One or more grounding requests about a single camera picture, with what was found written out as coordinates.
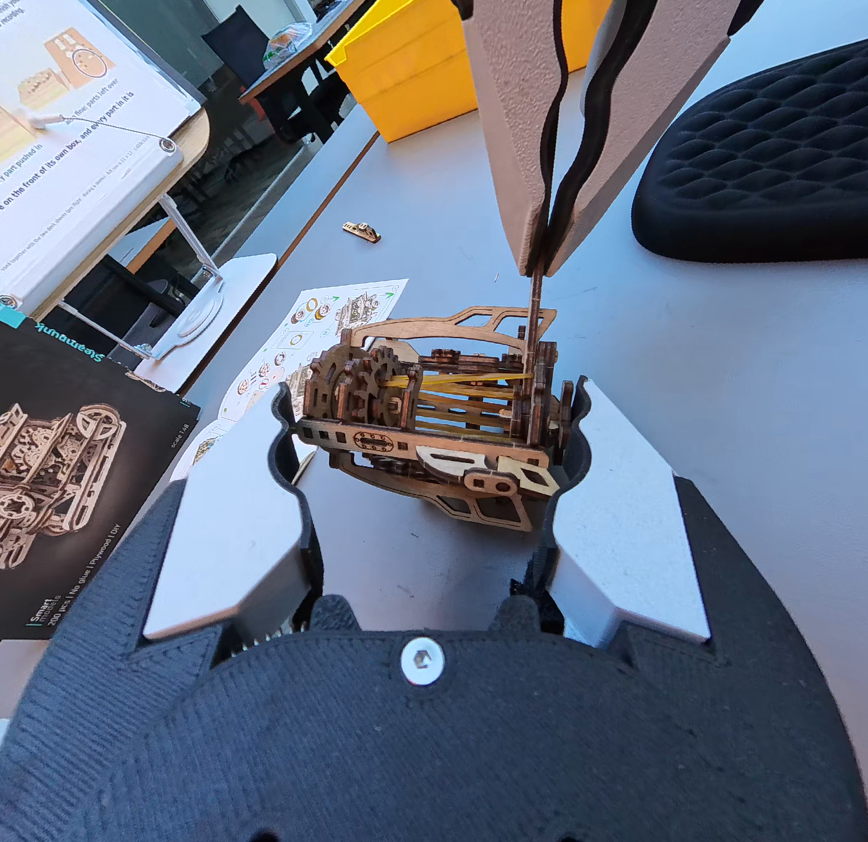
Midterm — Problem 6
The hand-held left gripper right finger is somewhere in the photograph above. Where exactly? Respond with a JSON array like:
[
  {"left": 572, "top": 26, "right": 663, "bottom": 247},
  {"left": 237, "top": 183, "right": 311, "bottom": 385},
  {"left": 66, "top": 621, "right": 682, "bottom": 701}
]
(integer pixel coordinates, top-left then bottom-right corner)
[{"left": 544, "top": 376, "right": 713, "bottom": 648}]

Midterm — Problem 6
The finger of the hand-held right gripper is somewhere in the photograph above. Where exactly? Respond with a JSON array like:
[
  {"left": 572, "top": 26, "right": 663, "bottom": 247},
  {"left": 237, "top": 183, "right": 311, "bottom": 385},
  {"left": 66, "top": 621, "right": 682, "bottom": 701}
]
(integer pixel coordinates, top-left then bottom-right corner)
[
  {"left": 463, "top": 0, "right": 565, "bottom": 278},
  {"left": 544, "top": 0, "right": 755, "bottom": 278}
]

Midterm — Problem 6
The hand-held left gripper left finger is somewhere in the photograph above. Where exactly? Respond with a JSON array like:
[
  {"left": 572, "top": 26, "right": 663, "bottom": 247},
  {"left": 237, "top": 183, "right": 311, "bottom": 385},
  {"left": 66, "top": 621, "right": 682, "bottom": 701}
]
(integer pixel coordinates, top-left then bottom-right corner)
[{"left": 142, "top": 381, "right": 325, "bottom": 645}]

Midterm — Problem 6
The thin wooden model part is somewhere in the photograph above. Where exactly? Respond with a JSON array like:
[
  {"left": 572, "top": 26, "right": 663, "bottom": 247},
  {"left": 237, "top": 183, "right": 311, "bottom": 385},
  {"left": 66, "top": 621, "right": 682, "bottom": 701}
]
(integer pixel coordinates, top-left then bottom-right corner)
[{"left": 525, "top": 265, "right": 545, "bottom": 443}]

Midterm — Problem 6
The wooden mechanical model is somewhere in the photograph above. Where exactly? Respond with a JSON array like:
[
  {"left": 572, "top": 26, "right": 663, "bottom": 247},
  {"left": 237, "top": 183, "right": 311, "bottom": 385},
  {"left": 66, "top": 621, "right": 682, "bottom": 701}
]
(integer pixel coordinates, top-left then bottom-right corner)
[{"left": 292, "top": 305, "right": 577, "bottom": 534}]

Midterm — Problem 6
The black model kit box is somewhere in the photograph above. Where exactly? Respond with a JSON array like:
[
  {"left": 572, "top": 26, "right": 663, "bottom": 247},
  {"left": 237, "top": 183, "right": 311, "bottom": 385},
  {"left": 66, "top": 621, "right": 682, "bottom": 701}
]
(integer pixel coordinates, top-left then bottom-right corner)
[{"left": 0, "top": 305, "right": 202, "bottom": 643}]

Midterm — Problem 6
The yellow plastic bin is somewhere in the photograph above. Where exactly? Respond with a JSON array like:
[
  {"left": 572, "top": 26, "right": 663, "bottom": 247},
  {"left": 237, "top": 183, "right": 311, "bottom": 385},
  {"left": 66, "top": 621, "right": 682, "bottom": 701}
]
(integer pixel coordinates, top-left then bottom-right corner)
[{"left": 325, "top": 0, "right": 618, "bottom": 144}]

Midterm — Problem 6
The black padded wrist rest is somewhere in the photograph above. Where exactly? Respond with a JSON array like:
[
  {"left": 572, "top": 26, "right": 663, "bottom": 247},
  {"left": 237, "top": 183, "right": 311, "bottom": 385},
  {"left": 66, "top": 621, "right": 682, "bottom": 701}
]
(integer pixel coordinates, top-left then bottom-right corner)
[{"left": 631, "top": 38, "right": 868, "bottom": 264}]

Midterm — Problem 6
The wooden side table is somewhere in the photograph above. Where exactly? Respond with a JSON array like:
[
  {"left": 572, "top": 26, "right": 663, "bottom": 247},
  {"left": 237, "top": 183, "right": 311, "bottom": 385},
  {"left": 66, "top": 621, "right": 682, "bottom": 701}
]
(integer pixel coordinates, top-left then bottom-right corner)
[{"left": 239, "top": 0, "right": 396, "bottom": 144}]

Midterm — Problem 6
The assembly instruction booklet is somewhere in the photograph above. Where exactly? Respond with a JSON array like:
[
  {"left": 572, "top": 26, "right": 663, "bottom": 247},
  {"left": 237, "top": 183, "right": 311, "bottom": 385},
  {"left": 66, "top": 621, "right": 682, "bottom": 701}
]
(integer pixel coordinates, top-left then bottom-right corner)
[{"left": 190, "top": 278, "right": 410, "bottom": 470}]

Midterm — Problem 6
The clear plastic bag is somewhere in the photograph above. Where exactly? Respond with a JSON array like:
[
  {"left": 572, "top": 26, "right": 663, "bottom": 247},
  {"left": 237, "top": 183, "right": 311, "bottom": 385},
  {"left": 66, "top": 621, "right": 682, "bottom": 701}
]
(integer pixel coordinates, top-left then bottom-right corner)
[{"left": 262, "top": 23, "right": 314, "bottom": 71}]

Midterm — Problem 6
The black office chair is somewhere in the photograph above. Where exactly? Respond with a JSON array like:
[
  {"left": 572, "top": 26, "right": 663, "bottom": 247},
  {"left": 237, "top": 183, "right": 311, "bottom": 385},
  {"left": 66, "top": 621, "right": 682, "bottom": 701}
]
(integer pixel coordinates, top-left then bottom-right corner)
[{"left": 201, "top": 20, "right": 340, "bottom": 146}]

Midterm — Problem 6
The white task instruction sheet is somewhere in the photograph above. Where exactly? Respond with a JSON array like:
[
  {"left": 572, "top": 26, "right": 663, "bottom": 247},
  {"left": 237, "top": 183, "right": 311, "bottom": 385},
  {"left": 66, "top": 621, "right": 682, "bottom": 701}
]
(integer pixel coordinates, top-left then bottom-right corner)
[{"left": 0, "top": 0, "right": 211, "bottom": 321}]

